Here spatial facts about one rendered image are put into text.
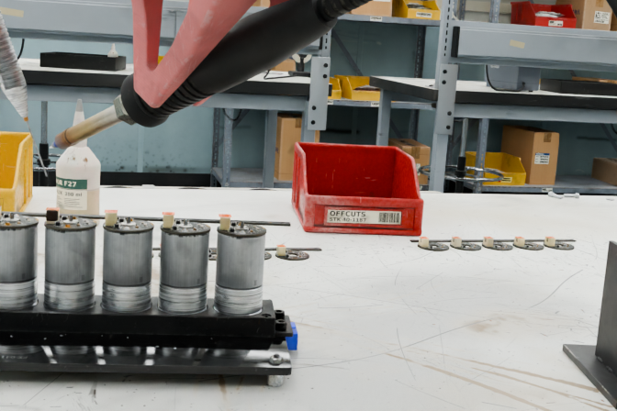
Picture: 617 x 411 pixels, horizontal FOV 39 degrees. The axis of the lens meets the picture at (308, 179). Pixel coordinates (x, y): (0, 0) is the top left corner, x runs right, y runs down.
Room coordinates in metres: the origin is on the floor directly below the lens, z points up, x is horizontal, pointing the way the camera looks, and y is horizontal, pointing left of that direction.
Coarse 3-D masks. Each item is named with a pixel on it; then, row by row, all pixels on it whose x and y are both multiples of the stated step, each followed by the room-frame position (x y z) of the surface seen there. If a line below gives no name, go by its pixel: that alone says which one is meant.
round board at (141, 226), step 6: (120, 222) 0.42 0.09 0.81; (138, 222) 0.42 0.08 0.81; (144, 222) 0.42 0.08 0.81; (150, 222) 0.43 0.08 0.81; (108, 228) 0.41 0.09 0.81; (114, 228) 0.41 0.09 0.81; (120, 228) 0.41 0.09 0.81; (132, 228) 0.41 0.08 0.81; (138, 228) 0.41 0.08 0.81; (144, 228) 0.41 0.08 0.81; (150, 228) 0.41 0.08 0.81
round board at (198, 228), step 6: (174, 222) 0.43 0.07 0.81; (180, 222) 0.43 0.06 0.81; (192, 222) 0.43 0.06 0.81; (162, 228) 0.41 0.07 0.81; (168, 228) 0.41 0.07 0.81; (174, 228) 0.41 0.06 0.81; (180, 228) 0.42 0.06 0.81; (186, 228) 0.42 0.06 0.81; (192, 228) 0.42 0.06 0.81; (198, 228) 0.42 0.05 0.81; (204, 228) 0.42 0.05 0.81; (210, 228) 0.42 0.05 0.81; (180, 234) 0.41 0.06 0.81; (186, 234) 0.41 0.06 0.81; (192, 234) 0.41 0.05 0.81; (198, 234) 0.41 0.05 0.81
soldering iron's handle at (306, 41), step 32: (288, 0) 0.32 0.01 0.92; (320, 0) 0.31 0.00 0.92; (352, 0) 0.30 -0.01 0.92; (256, 32) 0.32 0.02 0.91; (288, 32) 0.31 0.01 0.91; (320, 32) 0.31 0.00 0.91; (224, 64) 0.33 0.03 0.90; (256, 64) 0.32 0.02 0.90; (128, 96) 0.36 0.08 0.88; (192, 96) 0.35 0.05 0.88
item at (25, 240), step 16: (0, 240) 0.40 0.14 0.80; (16, 240) 0.40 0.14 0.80; (32, 240) 0.41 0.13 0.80; (0, 256) 0.40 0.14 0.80; (16, 256) 0.40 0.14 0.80; (32, 256) 0.41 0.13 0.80; (0, 272) 0.40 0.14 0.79; (16, 272) 0.40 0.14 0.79; (32, 272) 0.41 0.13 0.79; (0, 288) 0.40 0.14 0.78; (16, 288) 0.40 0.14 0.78; (32, 288) 0.41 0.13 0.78; (0, 304) 0.40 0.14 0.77; (16, 304) 0.40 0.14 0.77; (32, 304) 0.41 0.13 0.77
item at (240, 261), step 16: (224, 240) 0.41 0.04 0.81; (240, 240) 0.41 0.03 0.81; (256, 240) 0.41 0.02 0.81; (224, 256) 0.41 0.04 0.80; (240, 256) 0.41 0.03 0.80; (256, 256) 0.41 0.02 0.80; (224, 272) 0.41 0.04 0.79; (240, 272) 0.41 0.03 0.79; (256, 272) 0.42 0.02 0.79; (224, 288) 0.41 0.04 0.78; (240, 288) 0.41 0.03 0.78; (256, 288) 0.42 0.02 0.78; (224, 304) 0.41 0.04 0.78; (240, 304) 0.41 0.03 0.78; (256, 304) 0.42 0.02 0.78
